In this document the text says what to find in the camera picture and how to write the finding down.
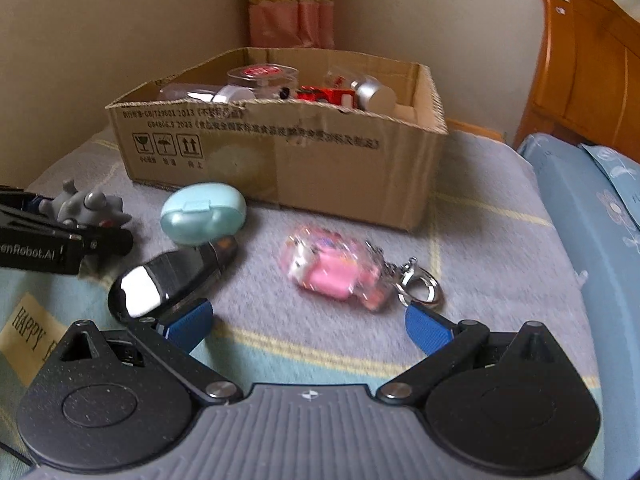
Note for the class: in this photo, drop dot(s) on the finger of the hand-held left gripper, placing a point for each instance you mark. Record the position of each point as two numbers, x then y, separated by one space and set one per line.
107 242
15 210

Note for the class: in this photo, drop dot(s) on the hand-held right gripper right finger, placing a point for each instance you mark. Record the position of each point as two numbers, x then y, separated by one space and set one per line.
425 325

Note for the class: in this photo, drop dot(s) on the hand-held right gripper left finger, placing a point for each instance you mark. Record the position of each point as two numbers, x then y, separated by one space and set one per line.
187 322

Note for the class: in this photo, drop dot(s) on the grey animal figurine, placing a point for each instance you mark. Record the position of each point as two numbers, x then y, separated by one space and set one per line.
80 205

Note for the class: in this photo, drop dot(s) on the clear plastic jar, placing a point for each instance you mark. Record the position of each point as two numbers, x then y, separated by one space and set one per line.
185 91

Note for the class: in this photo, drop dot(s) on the cardboard box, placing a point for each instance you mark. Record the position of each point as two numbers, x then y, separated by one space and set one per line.
300 170

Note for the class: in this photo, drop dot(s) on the white translucent plastic box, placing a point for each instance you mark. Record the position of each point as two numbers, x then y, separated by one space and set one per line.
235 94

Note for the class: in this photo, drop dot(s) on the clear container with red label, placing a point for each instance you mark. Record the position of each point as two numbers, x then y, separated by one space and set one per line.
262 77

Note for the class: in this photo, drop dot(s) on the golden capsule bottle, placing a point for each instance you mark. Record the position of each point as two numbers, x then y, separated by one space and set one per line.
372 92

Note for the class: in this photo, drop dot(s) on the red toy robot block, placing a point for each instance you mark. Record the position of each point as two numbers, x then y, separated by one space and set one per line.
325 95

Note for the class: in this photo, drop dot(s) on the checked blanket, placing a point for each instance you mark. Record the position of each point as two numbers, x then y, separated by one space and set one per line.
475 270

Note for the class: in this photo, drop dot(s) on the mint green case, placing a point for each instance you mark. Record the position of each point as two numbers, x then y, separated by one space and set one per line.
200 215

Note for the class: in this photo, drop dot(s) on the blue floral pillow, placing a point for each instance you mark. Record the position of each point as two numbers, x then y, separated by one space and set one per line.
620 180

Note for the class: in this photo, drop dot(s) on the wooden headboard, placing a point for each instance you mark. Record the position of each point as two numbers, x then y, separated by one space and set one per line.
590 85

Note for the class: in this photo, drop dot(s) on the pink curtain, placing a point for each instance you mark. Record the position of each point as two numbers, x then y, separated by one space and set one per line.
290 5

